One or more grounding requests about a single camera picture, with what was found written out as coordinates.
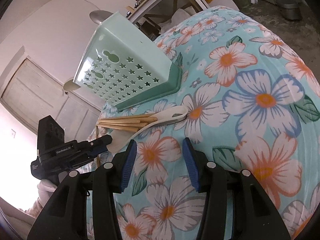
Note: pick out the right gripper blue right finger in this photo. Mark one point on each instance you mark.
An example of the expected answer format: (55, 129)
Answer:
(254, 215)

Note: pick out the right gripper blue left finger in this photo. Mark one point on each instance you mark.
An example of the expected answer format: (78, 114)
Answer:
(64, 215)

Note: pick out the white rice paddle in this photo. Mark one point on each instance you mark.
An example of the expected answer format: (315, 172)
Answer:
(169, 116)

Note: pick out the cream plastic soup ladle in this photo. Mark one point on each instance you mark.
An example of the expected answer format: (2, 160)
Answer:
(70, 86)

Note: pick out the metal spoon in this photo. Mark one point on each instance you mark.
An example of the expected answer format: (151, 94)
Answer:
(99, 16)

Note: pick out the left white gloved hand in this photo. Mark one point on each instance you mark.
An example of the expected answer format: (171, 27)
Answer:
(45, 190)

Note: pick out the white panel door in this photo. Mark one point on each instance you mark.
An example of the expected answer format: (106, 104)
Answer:
(31, 94)

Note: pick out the floral blue tablecloth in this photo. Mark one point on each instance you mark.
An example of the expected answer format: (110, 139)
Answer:
(252, 103)

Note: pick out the mint green utensil holder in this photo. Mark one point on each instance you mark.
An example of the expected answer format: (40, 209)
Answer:
(124, 67)

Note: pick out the white sack under table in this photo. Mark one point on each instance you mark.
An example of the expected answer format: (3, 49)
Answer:
(179, 16)

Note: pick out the white box under table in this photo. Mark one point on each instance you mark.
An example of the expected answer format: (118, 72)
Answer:
(225, 3)

